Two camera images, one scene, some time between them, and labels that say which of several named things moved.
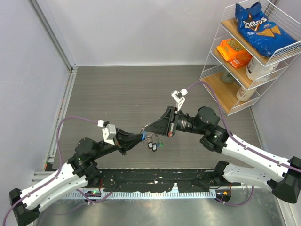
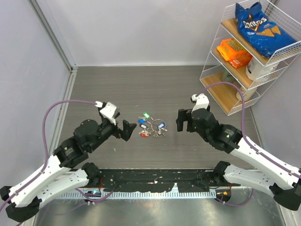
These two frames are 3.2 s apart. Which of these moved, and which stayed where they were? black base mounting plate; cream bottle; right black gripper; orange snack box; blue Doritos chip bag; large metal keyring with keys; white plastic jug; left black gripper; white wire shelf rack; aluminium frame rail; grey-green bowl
Moved: large metal keyring with keys; right black gripper; left black gripper
Stayed: aluminium frame rail; cream bottle; white plastic jug; grey-green bowl; blue Doritos chip bag; black base mounting plate; white wire shelf rack; orange snack box
